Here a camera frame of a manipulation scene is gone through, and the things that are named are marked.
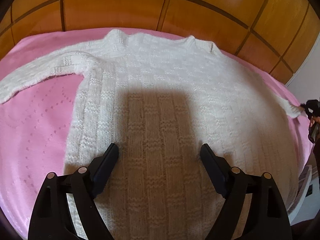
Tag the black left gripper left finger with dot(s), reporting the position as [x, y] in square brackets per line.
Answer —
[51, 216]

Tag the wooden panelled headboard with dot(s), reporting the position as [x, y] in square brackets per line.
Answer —
[274, 35]

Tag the person's right hand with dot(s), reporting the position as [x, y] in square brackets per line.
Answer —
[313, 120]

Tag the white knitted sweater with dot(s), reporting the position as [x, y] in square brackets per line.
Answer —
[159, 101]

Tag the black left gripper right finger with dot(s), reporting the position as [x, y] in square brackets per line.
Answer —
[267, 216]

